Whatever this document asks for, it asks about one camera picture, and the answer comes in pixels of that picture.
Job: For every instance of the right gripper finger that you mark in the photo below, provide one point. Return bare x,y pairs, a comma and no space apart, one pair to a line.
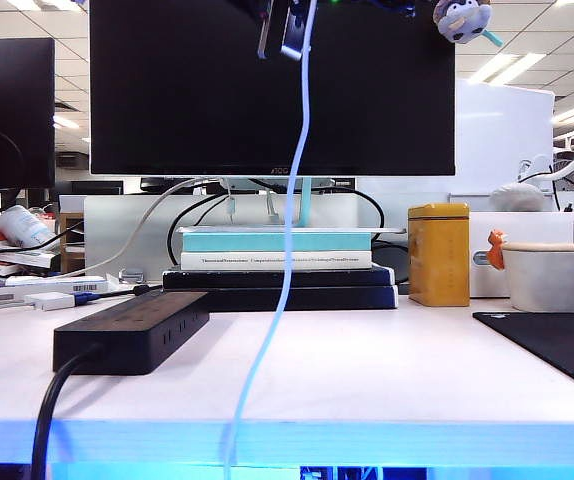
293,35
264,40

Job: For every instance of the black AOC monitor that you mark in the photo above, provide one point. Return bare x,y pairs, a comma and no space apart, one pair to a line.
167,100

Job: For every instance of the grey purple plush toy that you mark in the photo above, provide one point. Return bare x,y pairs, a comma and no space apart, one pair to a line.
459,20

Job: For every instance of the teal monitor stand silver base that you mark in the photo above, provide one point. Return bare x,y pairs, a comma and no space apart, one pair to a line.
305,205

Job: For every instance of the teal book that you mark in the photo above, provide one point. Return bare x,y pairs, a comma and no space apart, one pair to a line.
242,243

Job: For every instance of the white book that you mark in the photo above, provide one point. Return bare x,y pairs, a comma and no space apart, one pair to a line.
242,265

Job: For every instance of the white board panel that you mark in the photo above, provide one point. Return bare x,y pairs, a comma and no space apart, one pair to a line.
502,140

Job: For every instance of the thin black book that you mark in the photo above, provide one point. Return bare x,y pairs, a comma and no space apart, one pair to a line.
242,279

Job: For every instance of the yellow tin box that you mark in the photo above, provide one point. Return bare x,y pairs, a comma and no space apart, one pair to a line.
437,255

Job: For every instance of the black unbranded monitor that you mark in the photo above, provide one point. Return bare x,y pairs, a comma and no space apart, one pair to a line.
7,100

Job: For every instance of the thick black book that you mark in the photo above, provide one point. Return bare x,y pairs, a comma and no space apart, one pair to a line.
327,298

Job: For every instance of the small clear glass object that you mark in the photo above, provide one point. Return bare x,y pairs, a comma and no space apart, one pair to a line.
130,276

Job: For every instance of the white round object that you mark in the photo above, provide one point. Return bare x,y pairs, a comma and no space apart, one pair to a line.
514,197

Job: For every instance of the brown wooden shelf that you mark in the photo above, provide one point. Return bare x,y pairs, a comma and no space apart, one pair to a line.
72,260

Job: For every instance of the orange fox figurine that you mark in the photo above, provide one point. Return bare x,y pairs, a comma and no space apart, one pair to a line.
494,252

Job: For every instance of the white plastic bottle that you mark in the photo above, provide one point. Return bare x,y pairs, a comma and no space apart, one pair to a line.
22,225

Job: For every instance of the stack of books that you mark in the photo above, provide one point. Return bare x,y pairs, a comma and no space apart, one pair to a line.
27,259

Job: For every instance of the white box with barcode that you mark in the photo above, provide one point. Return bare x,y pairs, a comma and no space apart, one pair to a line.
42,287

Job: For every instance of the black power strip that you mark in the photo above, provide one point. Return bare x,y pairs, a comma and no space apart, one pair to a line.
117,340

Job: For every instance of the white mug with wooden lid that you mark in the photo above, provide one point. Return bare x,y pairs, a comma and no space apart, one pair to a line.
542,280

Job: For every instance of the black mouse pad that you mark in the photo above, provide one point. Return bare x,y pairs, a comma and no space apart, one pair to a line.
557,350

